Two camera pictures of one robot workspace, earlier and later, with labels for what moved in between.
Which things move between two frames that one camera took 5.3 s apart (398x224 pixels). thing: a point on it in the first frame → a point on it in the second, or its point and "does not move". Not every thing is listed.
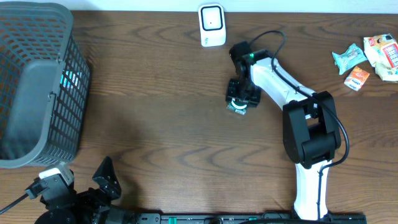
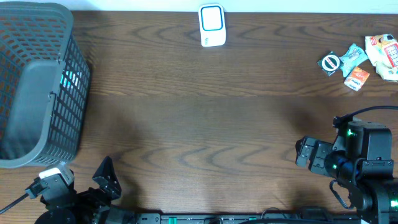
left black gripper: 86,195 does not move
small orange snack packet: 356,78 does not move
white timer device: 212,22 does not move
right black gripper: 252,98 → 316,164
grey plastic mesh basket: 45,85 does not move
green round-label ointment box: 241,107 → 331,63
